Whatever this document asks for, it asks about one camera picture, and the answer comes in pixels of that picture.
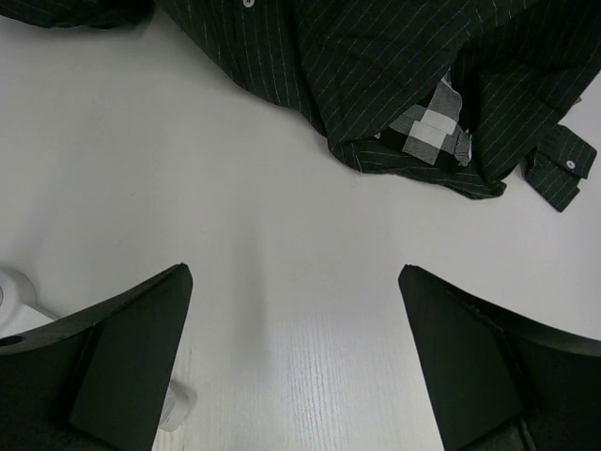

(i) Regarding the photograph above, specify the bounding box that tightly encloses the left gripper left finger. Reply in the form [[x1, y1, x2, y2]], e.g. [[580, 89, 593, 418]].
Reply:
[[1, 263, 193, 450]]

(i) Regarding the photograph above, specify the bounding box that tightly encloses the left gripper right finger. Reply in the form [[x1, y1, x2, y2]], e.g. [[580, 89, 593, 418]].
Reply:
[[398, 265, 600, 450]]

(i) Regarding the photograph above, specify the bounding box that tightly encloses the black pinstripe shirt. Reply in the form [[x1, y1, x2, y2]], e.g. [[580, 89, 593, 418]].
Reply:
[[1, 1, 600, 211]]

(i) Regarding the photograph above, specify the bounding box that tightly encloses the black white checkered shirt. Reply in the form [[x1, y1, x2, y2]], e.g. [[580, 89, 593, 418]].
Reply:
[[375, 73, 472, 172]]

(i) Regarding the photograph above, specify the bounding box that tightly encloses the metal clothes rack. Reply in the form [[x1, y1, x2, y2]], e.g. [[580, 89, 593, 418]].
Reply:
[[1, 268, 196, 432]]

